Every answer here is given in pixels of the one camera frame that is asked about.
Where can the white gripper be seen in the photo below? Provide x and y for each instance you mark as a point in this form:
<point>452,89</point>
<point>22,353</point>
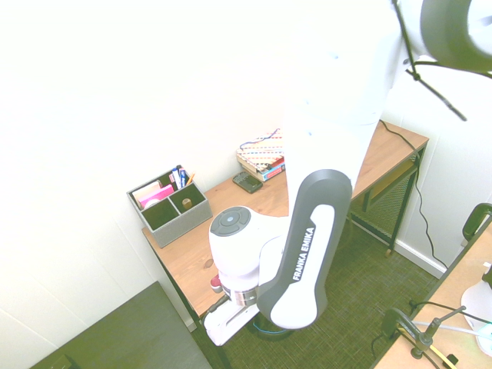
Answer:
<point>230,326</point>

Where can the blue and black headphones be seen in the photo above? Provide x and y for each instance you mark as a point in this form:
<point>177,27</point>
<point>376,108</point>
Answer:
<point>269,331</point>

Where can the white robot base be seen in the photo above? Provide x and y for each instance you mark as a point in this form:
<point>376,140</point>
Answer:
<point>478,300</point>

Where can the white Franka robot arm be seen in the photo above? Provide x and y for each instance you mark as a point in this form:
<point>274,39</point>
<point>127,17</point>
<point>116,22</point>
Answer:
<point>307,238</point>

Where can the grey desk organizer box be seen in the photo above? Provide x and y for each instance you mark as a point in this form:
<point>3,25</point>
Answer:
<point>184,225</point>

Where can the small wooden cylinder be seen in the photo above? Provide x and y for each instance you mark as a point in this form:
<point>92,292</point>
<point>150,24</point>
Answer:
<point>187,203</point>

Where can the black calculator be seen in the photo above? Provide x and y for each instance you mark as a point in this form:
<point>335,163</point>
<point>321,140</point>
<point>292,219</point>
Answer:
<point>247,182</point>

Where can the white tape roll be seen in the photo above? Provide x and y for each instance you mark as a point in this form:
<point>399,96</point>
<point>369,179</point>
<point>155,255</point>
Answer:
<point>152,203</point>

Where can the pink sticky note pad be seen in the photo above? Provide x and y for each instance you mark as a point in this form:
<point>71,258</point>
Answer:
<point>157,194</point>

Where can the orange pencil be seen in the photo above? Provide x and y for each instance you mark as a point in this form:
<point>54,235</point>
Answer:
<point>190,179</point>

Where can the white and blue pen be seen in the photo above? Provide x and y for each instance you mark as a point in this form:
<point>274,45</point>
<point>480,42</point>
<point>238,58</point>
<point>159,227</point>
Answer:
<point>183,177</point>

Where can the blue book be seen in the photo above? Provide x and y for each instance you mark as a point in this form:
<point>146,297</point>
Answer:
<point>273,173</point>

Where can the dark blue marker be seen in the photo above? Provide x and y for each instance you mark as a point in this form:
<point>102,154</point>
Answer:
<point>178,177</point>

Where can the beige notepad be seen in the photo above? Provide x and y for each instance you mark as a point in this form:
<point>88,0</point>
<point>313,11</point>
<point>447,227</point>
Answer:
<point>145,191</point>

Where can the black table clamp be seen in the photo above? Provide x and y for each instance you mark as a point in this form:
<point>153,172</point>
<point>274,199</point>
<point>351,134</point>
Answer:
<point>396,321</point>

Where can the red book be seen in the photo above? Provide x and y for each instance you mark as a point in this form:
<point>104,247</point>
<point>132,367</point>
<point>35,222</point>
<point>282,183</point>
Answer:
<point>277,163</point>

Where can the light wooden robot table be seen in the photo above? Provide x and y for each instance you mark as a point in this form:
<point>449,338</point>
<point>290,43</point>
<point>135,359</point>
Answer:
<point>446,292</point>

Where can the wooden desk with black frame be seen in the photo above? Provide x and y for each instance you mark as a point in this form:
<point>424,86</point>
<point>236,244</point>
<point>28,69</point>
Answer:
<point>188,253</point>

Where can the black camera stand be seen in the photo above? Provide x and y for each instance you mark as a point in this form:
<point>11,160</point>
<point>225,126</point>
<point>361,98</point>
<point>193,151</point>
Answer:
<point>426,338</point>

